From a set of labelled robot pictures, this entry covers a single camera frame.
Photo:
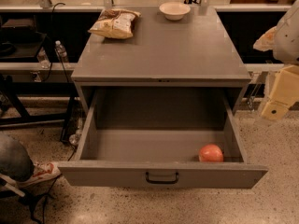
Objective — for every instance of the white red sneaker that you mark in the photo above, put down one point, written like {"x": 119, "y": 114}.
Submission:
{"x": 42, "y": 172}

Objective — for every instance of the red apple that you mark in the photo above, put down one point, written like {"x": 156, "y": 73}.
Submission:
{"x": 210, "y": 153}

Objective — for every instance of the black drawer handle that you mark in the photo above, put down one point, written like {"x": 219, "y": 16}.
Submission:
{"x": 162, "y": 179}

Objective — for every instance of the person's leg in jeans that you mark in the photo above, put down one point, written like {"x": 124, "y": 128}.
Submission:
{"x": 14, "y": 159}

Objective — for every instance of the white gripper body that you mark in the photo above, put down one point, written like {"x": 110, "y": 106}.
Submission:
{"x": 288, "y": 39}

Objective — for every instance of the grey open top drawer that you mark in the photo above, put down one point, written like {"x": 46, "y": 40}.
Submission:
{"x": 133, "y": 130}

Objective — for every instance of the clear water bottle on shelf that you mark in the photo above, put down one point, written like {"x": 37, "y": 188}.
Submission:
{"x": 61, "y": 52}

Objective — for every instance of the water bottle on floor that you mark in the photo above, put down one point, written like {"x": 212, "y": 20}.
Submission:
{"x": 75, "y": 137}

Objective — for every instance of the white bowl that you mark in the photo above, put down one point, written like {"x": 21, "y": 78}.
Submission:
{"x": 174, "y": 11}

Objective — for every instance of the black side table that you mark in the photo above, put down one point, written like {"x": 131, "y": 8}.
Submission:
{"x": 22, "y": 37}

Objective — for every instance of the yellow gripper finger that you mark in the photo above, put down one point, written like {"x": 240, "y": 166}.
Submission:
{"x": 266, "y": 41}
{"x": 284, "y": 93}

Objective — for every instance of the grey metal cabinet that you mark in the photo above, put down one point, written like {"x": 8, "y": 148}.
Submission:
{"x": 193, "y": 51}

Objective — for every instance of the chip bag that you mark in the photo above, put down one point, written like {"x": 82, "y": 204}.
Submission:
{"x": 115, "y": 23}

